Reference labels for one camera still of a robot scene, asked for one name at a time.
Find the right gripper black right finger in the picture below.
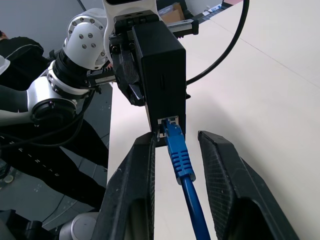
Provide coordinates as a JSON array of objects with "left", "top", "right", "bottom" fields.
[{"left": 197, "top": 130, "right": 301, "bottom": 240}]

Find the blue Ethernet cable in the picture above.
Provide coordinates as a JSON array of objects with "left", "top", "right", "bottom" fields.
[{"left": 160, "top": 118, "right": 212, "bottom": 240}]

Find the person in black clothes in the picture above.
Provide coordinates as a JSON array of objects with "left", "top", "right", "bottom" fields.
[{"left": 0, "top": 29, "right": 111, "bottom": 211}]

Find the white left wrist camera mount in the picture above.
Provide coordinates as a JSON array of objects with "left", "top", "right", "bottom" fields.
[{"left": 101, "top": 0, "right": 159, "bottom": 64}]

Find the brown cardboard box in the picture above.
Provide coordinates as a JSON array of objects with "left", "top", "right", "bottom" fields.
[{"left": 158, "top": 1, "right": 186, "bottom": 26}]

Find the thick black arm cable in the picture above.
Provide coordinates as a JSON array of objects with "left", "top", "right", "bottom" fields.
[{"left": 185, "top": 0, "right": 251, "bottom": 86}]

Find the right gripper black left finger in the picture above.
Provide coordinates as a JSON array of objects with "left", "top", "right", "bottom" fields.
[{"left": 93, "top": 131, "right": 157, "bottom": 240}]

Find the small black box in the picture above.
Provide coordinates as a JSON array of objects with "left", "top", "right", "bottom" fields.
[{"left": 131, "top": 20, "right": 188, "bottom": 147}]

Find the black equipment base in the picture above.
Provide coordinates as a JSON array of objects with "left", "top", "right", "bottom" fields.
[{"left": 0, "top": 209, "right": 61, "bottom": 240}]

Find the thin black wire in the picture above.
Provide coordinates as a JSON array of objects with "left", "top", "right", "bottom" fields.
[{"left": 0, "top": 87, "right": 99, "bottom": 152}]

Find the silver robot body part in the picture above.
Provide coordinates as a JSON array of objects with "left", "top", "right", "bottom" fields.
[{"left": 58, "top": 212, "right": 101, "bottom": 240}]

